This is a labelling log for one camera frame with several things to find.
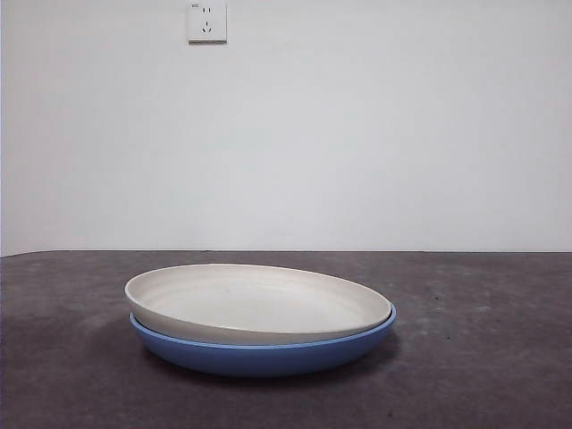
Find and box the white round plate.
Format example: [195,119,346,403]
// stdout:
[124,264,393,346]

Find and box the blue round plate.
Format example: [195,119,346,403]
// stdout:
[129,303,398,379]

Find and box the white wall socket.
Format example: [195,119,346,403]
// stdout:
[188,0,228,45]

